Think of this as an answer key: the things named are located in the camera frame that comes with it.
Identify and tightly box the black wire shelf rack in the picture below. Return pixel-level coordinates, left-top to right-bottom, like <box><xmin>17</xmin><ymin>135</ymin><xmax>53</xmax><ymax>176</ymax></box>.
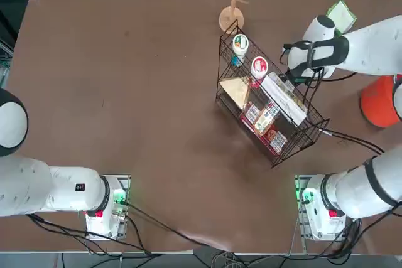
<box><xmin>215</xmin><ymin>19</ymin><xmax>330</xmax><ymax>169</ymax></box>

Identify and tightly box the red patterned snack box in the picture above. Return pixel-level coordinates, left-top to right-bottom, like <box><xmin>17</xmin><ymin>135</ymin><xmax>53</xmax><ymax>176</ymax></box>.
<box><xmin>240</xmin><ymin>102</ymin><xmax>262</xmax><ymax>126</ymax></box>

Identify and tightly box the small blue white box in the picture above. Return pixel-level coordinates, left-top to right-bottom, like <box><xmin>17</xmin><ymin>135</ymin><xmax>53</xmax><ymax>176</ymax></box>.
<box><xmin>265</xmin><ymin>101</ymin><xmax>281</xmax><ymax>117</ymax></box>

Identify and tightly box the white cup green orange lid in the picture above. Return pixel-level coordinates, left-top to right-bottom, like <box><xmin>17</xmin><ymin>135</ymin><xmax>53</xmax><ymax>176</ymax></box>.
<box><xmin>231</xmin><ymin>33</ymin><xmax>250</xmax><ymax>67</ymax></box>

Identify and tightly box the orange round bin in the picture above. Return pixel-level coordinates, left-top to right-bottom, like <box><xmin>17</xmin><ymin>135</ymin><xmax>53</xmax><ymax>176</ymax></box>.
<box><xmin>360</xmin><ymin>75</ymin><xmax>401</xmax><ymax>129</ymax></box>

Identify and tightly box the tan green snack box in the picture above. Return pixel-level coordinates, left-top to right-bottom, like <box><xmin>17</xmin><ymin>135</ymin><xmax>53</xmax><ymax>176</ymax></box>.
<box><xmin>253</xmin><ymin>108</ymin><xmax>278</xmax><ymax>136</ymax></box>

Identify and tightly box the red white cookie packet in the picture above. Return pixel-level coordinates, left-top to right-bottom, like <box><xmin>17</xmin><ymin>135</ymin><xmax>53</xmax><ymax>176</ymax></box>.
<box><xmin>262</xmin><ymin>125</ymin><xmax>288</xmax><ymax>156</ymax></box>

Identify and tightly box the green tissue pack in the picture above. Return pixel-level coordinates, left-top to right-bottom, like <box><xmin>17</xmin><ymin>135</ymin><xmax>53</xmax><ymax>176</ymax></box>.
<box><xmin>326</xmin><ymin>0</ymin><xmax>357</xmax><ymax>36</ymax></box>

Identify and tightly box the long white box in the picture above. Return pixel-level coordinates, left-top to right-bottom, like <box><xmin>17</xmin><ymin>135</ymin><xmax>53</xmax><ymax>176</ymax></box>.
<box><xmin>260</xmin><ymin>72</ymin><xmax>308</xmax><ymax>126</ymax></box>

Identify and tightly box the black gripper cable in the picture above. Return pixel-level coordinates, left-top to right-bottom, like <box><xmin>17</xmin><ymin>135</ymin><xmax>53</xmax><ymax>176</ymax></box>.
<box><xmin>280</xmin><ymin>40</ymin><xmax>384</xmax><ymax>156</ymax></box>

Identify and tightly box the wooden mug tree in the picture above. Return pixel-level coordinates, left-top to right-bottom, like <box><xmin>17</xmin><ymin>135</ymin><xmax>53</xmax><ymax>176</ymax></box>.
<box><xmin>219</xmin><ymin>0</ymin><xmax>249</xmax><ymax>35</ymax></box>

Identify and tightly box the white cup red lid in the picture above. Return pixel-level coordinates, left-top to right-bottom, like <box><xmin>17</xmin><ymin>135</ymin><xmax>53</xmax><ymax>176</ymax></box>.
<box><xmin>249</xmin><ymin>56</ymin><xmax>270</xmax><ymax>90</ymax></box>

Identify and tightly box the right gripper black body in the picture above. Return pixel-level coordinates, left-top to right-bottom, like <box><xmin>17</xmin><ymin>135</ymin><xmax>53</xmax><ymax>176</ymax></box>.
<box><xmin>283</xmin><ymin>72</ymin><xmax>303</xmax><ymax>85</ymax></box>

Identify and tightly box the tan triangular board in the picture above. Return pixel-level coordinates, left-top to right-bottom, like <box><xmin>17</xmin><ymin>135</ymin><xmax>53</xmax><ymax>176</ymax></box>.
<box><xmin>219</xmin><ymin>76</ymin><xmax>252</xmax><ymax>110</ymax></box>

